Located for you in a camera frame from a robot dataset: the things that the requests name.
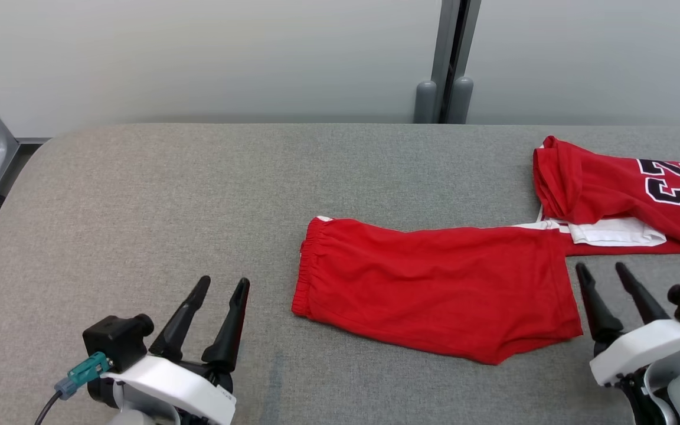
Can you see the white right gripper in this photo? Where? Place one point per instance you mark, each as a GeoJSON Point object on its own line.
{"type": "Point", "coordinates": [641, 351]}

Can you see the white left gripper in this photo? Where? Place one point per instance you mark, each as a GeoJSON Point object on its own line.
{"type": "Point", "coordinates": [180, 383]}

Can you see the red jersey shirt white sleeves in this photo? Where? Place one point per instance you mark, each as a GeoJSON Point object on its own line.
{"type": "Point", "coordinates": [600, 183]}

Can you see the red shorts white stripe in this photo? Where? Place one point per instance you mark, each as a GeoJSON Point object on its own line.
{"type": "Point", "coordinates": [434, 283]}

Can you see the grey cylindrical partition foot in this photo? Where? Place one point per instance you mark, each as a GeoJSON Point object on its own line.
{"type": "Point", "coordinates": [425, 103]}
{"type": "Point", "coordinates": [463, 100]}

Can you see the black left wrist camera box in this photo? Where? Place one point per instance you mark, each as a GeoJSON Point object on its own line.
{"type": "Point", "coordinates": [115, 342]}

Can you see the grey partition post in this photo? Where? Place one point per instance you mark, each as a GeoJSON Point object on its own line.
{"type": "Point", "coordinates": [445, 35]}

